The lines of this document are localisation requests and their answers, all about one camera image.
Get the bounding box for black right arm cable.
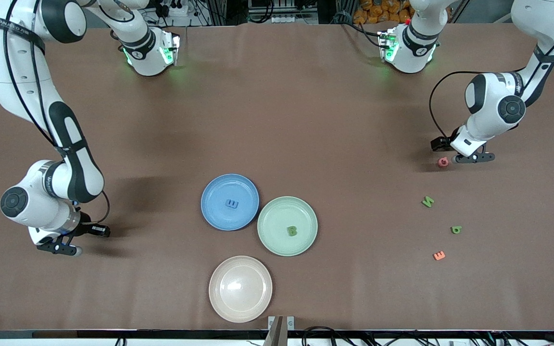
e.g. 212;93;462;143
3;0;111;226

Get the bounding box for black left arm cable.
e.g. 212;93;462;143
429;0;554;142

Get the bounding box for white power strip black plugs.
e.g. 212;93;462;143
161;0;190;17

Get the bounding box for brown table cover sheet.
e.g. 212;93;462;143
0;22;554;332

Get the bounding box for pink beige plate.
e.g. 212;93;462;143
208;255;273;323

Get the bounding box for aluminium profile camera stand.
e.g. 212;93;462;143
264;315;296;346

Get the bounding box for black arm base cable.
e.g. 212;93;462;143
340;18;384;48

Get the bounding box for blue plate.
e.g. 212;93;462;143
201;173;260;232

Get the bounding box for green plate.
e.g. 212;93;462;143
257;196;319;257

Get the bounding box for orange fruit net bag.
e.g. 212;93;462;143
353;0;413;25

